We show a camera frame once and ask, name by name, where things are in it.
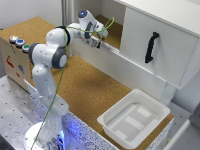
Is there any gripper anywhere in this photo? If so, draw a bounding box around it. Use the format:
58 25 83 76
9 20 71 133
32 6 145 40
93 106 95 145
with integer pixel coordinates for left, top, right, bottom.
85 34 101 48

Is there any white cabinet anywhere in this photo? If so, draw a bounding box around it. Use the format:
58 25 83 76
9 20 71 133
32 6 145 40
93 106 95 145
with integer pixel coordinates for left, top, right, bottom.
71 0 200 108

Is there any green button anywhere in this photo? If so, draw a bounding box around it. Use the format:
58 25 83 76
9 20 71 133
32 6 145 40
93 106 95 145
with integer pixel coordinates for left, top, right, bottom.
21 43 32 54

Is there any blue button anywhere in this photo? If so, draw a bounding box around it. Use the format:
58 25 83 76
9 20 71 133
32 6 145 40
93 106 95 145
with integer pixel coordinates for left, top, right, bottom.
15 38 26 48

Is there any red button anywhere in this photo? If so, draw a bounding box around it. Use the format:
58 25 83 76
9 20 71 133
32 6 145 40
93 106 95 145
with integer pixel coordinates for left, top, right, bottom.
8 34 19 44

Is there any white sliding door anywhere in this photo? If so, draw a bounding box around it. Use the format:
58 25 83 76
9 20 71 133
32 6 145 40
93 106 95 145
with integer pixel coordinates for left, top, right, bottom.
118 6 200 91

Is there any white plastic box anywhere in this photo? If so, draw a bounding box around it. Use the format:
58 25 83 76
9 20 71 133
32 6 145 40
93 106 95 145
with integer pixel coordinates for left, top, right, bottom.
96 88 172 150

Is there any green cable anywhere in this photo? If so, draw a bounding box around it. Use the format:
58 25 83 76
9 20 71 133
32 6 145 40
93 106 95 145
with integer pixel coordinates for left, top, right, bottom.
30 16 116 150

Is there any black door handle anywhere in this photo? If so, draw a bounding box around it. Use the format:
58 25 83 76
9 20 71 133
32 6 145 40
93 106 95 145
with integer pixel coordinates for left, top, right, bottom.
144 31 161 65

